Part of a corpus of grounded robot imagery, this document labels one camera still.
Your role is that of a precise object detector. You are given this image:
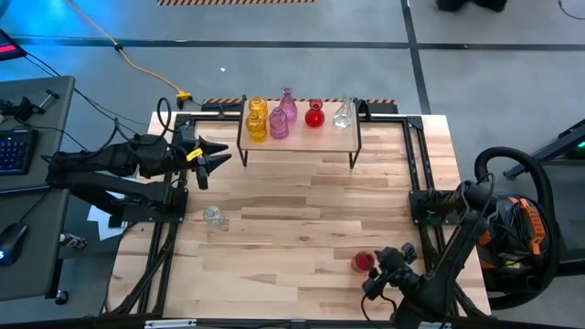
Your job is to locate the black aluminium table frame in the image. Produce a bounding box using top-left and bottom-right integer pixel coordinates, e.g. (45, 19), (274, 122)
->
(107, 112), (490, 321)

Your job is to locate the dark screen with red glow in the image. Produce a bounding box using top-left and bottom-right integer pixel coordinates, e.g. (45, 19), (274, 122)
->
(0, 28), (27, 62)

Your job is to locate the red ribbed bottle vase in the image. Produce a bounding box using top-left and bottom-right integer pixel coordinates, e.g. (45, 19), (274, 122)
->
(350, 249), (378, 275)

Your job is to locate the black computer mouse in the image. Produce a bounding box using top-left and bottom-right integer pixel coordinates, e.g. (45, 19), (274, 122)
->
(0, 222), (29, 267)

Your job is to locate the tall clear faceted vase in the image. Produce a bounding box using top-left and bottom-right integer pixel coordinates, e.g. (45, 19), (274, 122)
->
(332, 94), (357, 130)

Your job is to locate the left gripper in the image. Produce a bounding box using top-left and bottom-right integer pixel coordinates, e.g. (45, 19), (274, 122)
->
(171, 123), (233, 191)

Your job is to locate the wooden shelf with black frame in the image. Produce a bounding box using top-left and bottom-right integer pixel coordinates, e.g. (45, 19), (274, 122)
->
(236, 94), (363, 171)

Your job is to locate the yellow extension cable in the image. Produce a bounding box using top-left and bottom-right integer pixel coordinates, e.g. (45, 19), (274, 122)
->
(66, 0), (193, 102)

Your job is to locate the pink ribbed bottle vase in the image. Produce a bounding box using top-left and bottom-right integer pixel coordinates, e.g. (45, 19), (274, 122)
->
(268, 107), (290, 140)

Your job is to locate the tall pink ribbed vase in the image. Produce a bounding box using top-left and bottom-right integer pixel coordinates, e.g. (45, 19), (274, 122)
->
(278, 85), (299, 122)

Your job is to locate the backlit keyboard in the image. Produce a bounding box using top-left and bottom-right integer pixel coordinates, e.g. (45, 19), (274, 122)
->
(0, 127), (40, 177)

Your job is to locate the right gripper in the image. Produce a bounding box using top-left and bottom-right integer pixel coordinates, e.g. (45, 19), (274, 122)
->
(362, 241), (420, 302)

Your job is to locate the silver aluminium bracket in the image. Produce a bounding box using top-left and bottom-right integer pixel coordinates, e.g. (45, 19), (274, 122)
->
(144, 319), (198, 329)

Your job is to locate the black equipment with green light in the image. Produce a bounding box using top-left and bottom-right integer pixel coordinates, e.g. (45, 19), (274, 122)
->
(502, 117), (585, 180)

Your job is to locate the person's foot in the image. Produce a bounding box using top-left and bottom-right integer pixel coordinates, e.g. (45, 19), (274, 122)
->
(473, 0), (508, 13)
(435, 0), (473, 13)

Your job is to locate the clear ribbed jar vase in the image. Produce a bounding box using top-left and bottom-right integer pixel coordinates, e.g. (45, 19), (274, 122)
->
(202, 205), (226, 228)

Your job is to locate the yellow glass jar vase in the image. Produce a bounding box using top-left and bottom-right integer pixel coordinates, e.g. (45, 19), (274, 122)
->
(245, 112), (269, 143)
(248, 95), (270, 118)

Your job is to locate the red bulbous glass vase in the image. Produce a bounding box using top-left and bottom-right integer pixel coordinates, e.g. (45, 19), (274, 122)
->
(303, 98), (326, 129)

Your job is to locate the black orange shop vacuum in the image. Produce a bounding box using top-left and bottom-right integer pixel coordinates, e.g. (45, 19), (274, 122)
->
(470, 145), (562, 312)

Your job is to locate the grey desk top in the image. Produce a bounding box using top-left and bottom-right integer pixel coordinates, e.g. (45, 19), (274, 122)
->
(0, 185), (70, 302)
(0, 75), (77, 193)

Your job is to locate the black clamp tool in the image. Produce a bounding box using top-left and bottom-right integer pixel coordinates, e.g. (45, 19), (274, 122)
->
(0, 89), (61, 123)

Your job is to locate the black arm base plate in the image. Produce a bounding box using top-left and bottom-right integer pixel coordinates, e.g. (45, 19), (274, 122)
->
(122, 186), (189, 225)
(409, 189), (474, 228)

